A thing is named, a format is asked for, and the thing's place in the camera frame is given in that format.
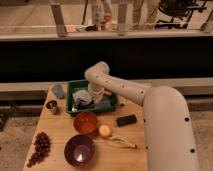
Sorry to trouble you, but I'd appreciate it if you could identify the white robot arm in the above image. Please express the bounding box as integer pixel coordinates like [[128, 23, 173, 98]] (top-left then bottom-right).
[[84, 61, 200, 171]]

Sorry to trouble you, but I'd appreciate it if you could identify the green plastic tray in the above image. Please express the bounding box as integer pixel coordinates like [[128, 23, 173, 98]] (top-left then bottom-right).
[[66, 80, 119, 117]]

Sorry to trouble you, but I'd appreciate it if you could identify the grey sponge cloth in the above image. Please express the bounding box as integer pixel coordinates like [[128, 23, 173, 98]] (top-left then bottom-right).
[[72, 89, 92, 102]]

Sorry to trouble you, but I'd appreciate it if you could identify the orange bowl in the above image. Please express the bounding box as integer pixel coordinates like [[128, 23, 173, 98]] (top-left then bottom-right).
[[73, 112, 98, 135]]

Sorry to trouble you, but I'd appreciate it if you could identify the red sausage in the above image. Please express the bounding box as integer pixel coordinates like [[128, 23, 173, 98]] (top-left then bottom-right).
[[104, 90, 112, 97]]

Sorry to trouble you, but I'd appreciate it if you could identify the grey blue cup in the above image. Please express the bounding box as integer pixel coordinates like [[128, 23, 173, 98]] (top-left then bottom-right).
[[51, 84, 65, 99]]

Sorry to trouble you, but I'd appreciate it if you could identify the small metal cup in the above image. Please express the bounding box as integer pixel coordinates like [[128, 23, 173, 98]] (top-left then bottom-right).
[[46, 100, 59, 115]]

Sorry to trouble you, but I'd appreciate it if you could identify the red yellow apple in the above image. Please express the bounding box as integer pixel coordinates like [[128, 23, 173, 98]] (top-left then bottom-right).
[[99, 125, 112, 139]]

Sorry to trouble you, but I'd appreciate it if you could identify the purple bowl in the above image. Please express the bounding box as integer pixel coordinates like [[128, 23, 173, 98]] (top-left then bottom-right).
[[64, 134, 96, 167]]

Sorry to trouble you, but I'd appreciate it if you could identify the black rectangular block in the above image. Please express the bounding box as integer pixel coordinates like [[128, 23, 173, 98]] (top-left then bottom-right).
[[116, 114, 137, 127]]

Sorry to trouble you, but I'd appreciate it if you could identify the yellow banana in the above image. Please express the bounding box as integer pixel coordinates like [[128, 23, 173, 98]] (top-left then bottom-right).
[[108, 134, 137, 149]]

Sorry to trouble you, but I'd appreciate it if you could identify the bunch of dark grapes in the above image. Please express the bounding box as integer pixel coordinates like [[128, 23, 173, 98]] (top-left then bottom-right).
[[27, 132, 50, 167]]

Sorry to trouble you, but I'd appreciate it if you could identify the black office chair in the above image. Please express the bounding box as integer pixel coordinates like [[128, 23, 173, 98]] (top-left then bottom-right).
[[155, 0, 207, 29]]

